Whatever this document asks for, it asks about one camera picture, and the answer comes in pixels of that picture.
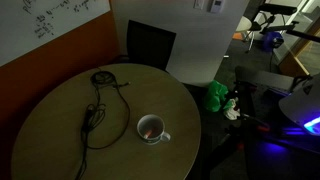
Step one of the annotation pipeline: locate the orange marker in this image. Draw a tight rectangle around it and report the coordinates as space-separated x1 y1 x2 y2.
143 128 155 139

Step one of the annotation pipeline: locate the white ceramic mug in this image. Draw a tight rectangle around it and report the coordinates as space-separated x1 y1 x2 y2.
136 114 172 146

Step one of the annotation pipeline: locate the black office chair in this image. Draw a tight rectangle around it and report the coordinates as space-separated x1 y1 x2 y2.
125 19 177 73

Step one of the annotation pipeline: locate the green plastic bag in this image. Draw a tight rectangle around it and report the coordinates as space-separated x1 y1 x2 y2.
203 79 230 113

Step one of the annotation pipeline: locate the white crumpled plastic bag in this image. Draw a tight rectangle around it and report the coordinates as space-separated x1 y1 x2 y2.
223 96 242 121

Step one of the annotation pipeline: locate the white round background table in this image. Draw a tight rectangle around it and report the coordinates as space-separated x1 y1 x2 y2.
234 15 253 34

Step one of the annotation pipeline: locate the blue bin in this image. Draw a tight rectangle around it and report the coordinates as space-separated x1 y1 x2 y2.
261 31 285 53

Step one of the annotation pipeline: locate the black robot mounting cart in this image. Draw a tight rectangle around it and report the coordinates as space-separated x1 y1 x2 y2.
213 65 320 180

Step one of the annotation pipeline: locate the white whiteboard with writing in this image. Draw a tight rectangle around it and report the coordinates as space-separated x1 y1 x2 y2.
0 0 112 68

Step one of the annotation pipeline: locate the black background chair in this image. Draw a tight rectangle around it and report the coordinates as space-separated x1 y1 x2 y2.
245 2 298 45

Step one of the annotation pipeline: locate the black cable bundle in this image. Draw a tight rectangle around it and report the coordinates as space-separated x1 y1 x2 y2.
74 70 132 180

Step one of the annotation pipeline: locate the black clamp with red handle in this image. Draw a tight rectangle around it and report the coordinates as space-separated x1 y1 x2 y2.
213 132 247 158
242 113 272 133

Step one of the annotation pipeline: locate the white wall thermostat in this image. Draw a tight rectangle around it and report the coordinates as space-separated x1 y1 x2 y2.
209 0 225 14

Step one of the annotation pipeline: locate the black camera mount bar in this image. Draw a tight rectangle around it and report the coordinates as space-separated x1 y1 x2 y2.
285 28 320 44

